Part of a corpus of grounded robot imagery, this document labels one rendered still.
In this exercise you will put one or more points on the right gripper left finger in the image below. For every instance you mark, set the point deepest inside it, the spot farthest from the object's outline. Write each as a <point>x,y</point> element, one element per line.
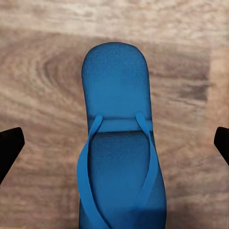
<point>11,143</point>

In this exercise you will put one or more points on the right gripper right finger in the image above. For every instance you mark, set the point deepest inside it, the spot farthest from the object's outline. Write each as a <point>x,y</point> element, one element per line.
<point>221,141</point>

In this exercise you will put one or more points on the sandal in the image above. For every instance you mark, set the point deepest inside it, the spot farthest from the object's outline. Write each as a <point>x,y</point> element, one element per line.
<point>118,172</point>

